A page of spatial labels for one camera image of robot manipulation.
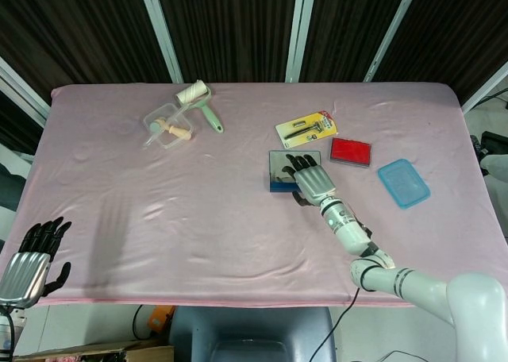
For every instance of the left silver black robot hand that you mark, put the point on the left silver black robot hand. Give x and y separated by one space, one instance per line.
24 274

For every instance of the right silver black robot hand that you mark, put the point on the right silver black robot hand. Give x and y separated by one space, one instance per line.
315 181

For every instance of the blue glasses case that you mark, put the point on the blue glasses case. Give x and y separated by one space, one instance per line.
278 167

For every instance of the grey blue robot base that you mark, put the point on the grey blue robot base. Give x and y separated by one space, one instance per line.
246 338

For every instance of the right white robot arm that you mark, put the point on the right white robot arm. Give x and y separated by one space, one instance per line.
397 278

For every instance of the red ink pad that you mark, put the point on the red ink pad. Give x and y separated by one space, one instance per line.
351 151

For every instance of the razor in yellow pack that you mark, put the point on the razor in yellow pack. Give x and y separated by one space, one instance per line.
289 133

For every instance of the blue plastic lid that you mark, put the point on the blue plastic lid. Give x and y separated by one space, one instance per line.
402 183

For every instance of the green lint roller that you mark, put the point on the green lint roller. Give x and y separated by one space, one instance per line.
212 120

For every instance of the pink tablecloth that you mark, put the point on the pink tablecloth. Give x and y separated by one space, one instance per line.
198 219

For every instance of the beige wooden stamp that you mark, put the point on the beige wooden stamp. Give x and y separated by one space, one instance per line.
182 133

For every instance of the orange device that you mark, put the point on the orange device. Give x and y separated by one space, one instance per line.
160 318

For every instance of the clear plastic container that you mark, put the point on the clear plastic container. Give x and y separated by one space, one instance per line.
174 139

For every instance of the green round stamp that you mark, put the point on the green round stamp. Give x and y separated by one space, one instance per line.
154 127

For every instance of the dark pleated curtain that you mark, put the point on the dark pleated curtain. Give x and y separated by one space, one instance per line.
238 20

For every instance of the black box device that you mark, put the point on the black box device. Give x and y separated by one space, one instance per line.
494 141

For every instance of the white metal frame post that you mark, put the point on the white metal frame post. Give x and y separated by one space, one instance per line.
24 88
486 86
162 32
391 32
301 28

